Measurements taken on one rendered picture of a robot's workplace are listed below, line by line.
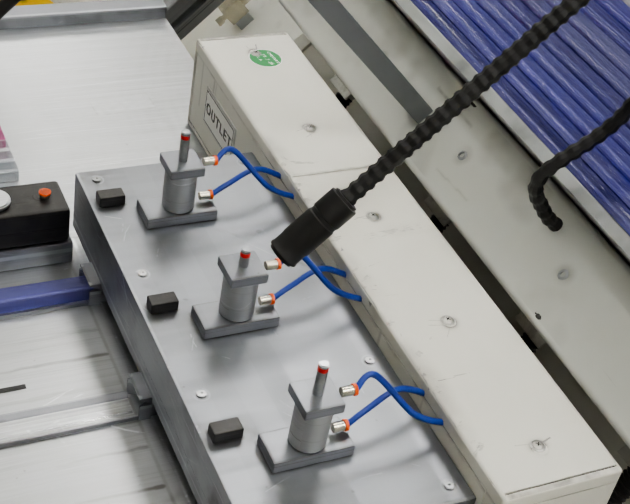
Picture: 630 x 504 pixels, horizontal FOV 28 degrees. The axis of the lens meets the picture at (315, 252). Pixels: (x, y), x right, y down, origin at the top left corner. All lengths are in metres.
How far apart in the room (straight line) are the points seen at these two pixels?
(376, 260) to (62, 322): 0.21
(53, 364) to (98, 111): 0.30
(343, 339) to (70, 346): 0.18
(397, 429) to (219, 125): 0.34
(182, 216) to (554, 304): 0.25
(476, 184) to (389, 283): 0.11
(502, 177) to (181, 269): 0.23
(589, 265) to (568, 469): 0.14
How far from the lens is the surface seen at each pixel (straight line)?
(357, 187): 0.62
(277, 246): 0.63
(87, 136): 1.03
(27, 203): 0.88
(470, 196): 0.87
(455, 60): 0.89
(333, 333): 0.79
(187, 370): 0.75
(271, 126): 0.92
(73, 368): 0.83
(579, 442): 0.74
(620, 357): 0.77
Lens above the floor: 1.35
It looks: 8 degrees down
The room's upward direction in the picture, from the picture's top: 49 degrees clockwise
